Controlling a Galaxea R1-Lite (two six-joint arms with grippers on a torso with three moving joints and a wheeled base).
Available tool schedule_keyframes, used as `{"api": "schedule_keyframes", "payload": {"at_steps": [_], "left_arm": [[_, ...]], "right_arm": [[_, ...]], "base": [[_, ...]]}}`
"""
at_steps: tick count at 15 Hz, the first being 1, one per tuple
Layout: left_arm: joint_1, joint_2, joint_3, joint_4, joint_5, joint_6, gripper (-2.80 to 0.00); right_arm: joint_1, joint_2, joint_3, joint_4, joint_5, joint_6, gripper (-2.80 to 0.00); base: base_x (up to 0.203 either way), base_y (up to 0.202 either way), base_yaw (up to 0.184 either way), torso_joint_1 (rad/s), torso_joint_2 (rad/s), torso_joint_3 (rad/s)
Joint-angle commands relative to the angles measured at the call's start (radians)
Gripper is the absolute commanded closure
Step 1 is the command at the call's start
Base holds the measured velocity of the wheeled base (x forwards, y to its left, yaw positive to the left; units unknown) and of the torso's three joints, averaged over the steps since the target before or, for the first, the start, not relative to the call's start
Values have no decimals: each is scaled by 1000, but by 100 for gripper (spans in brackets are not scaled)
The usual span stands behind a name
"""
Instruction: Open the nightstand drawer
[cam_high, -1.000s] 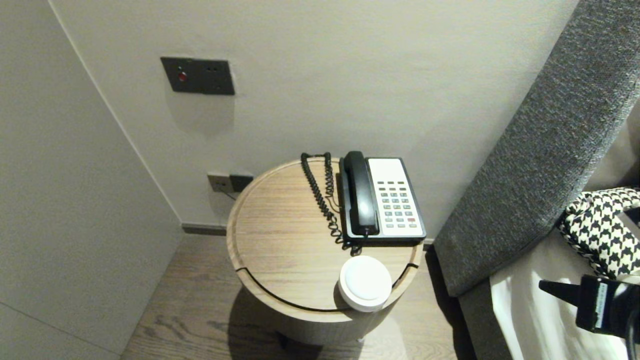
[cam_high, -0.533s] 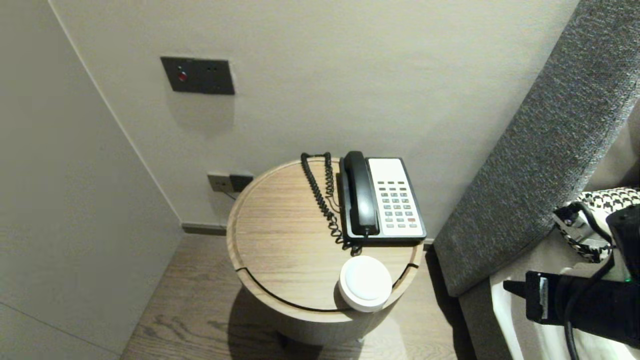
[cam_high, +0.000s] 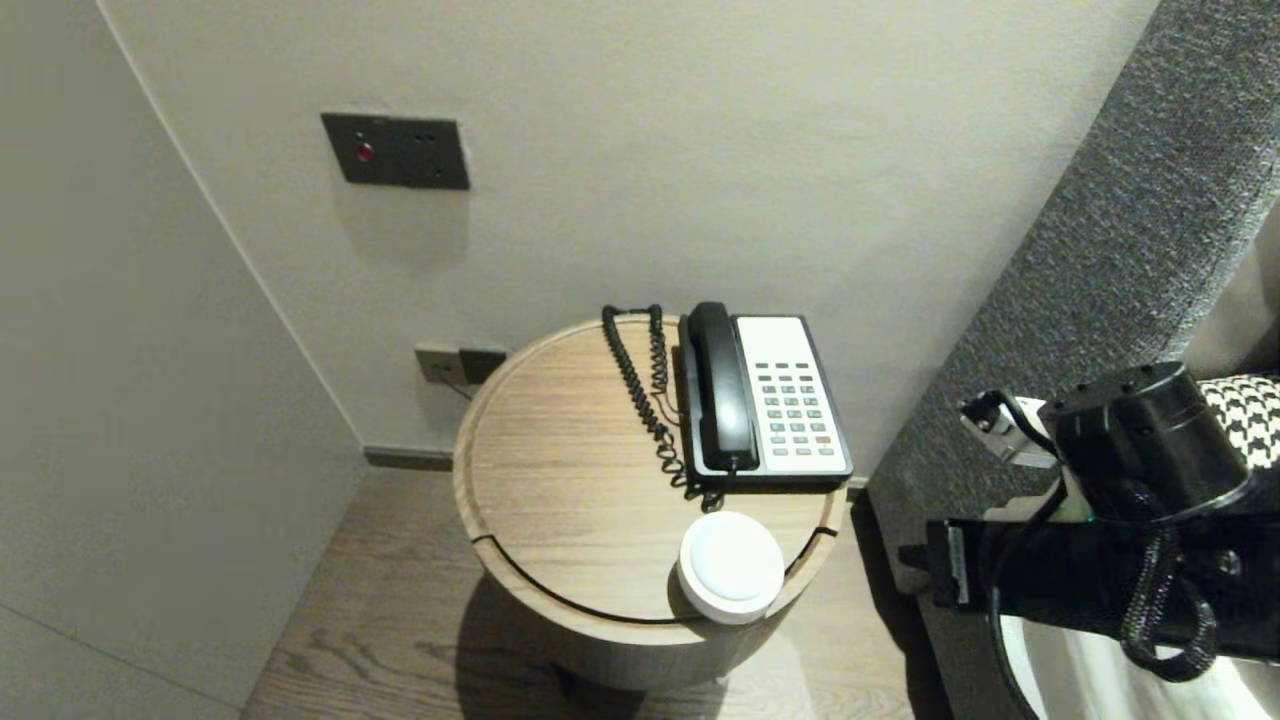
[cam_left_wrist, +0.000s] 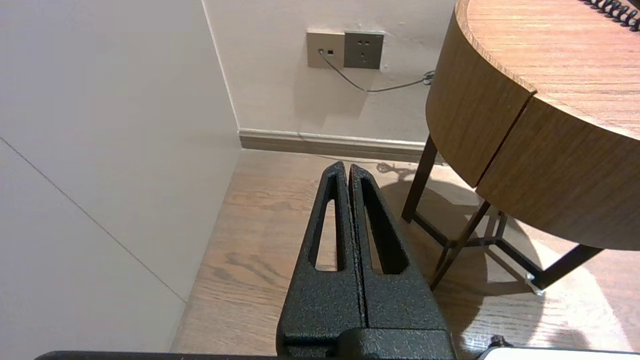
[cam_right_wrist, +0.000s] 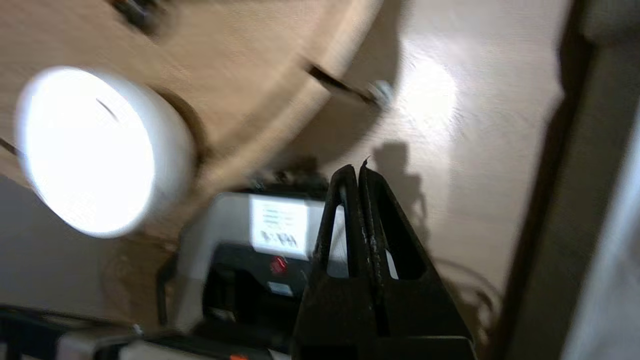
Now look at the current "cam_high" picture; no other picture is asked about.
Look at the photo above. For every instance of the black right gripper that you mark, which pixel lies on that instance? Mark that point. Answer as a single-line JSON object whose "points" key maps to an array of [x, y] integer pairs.
{"points": [[990, 570]]}

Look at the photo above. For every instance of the white round lidded cup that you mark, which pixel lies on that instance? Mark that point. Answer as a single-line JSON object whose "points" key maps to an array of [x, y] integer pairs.
{"points": [[730, 565]]}

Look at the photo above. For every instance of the curved wooden table drawer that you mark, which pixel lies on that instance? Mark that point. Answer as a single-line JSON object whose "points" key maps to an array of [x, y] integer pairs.
{"points": [[640, 650]]}

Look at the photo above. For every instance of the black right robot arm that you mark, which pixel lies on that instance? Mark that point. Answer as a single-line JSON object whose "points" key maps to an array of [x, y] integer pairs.
{"points": [[1150, 440]]}

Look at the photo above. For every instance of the grey fabric bed base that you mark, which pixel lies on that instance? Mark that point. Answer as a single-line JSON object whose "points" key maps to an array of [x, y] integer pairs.
{"points": [[950, 660]]}

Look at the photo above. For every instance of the white bed sheet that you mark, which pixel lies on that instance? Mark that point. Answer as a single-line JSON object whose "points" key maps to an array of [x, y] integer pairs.
{"points": [[1085, 685]]}

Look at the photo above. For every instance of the white black desk telephone base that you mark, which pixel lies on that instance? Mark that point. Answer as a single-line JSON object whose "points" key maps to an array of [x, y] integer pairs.
{"points": [[790, 380]]}

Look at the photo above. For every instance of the black white houndstooth pillow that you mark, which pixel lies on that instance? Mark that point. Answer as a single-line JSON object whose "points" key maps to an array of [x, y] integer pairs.
{"points": [[1250, 420]]}

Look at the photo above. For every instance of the black telephone handset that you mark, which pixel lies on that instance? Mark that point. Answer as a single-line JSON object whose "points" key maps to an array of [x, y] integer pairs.
{"points": [[720, 400]]}

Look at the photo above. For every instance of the grey fabric headboard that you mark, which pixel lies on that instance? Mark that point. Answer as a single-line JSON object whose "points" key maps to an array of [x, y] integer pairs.
{"points": [[1100, 250]]}

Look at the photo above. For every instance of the beige bed pillow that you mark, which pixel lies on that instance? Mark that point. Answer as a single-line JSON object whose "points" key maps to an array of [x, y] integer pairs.
{"points": [[1240, 310]]}

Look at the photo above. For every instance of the round wooden bedside table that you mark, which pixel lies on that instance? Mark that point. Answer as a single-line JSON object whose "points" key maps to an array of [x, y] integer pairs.
{"points": [[560, 470]]}

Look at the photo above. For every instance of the dark grey power socket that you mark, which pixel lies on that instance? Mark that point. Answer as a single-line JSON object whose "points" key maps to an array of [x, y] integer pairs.
{"points": [[482, 364]]}

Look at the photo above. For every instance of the wall power socket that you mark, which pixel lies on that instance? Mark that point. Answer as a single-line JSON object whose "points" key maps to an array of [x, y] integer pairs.
{"points": [[436, 366]]}

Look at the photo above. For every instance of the grey wall baseboard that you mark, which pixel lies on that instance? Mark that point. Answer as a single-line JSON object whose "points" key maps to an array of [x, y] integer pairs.
{"points": [[410, 459]]}

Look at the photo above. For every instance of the dark wall switch panel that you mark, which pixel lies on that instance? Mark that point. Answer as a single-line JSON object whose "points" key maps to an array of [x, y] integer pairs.
{"points": [[400, 152]]}

